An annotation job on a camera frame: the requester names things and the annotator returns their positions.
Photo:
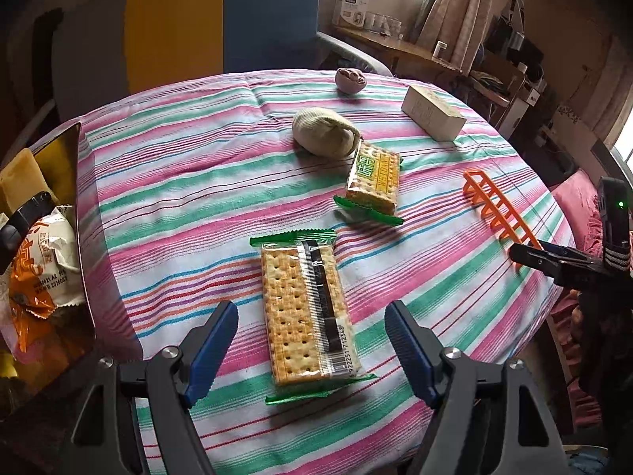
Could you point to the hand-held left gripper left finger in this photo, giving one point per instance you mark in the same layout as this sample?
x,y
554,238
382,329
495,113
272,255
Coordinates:
x,y
210,351

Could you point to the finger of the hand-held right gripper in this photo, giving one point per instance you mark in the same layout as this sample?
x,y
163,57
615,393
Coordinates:
x,y
549,260

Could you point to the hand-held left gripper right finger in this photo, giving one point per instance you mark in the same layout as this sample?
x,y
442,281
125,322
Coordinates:
x,y
408,351

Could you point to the orange plastic rack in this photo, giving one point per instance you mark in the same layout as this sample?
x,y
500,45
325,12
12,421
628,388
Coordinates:
x,y
494,205

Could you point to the green cracker packet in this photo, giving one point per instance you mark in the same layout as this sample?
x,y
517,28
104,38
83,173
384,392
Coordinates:
x,y
373,178
296,307

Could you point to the orange and white snack bag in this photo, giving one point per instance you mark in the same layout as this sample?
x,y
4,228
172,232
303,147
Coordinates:
x,y
44,267

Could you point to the gold-lined metal tin container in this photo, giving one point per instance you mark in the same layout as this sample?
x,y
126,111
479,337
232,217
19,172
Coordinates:
x,y
64,168

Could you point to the pink bed blanket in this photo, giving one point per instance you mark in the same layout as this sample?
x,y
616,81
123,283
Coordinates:
x,y
576,193

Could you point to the white cardboard box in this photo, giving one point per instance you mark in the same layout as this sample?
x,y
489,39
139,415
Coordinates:
x,y
432,111

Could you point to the striped pink green tablecloth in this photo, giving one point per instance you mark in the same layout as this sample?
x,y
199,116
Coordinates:
x,y
198,158

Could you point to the brown cardboard box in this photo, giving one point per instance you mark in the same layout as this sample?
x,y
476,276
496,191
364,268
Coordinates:
x,y
502,72

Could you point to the rolled beige sock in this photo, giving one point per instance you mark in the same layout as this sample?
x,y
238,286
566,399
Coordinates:
x,y
321,133

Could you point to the small white bottle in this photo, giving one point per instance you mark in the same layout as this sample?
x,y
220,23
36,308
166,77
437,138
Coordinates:
x,y
439,49

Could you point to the wooden side desk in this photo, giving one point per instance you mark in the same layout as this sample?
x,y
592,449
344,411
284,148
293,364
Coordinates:
x,y
410,54

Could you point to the beige curtain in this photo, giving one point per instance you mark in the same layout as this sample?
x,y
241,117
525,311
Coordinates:
x,y
460,10

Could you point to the row of white cups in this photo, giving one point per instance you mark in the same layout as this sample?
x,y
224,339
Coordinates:
x,y
383,23

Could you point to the white boxes on desk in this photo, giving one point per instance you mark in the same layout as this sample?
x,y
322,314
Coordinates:
x,y
348,10

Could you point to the grey yellow blue armchair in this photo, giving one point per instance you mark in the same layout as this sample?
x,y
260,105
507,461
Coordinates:
x,y
198,24

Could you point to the black rolled mat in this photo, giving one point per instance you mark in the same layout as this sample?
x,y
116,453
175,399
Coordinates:
x,y
44,44

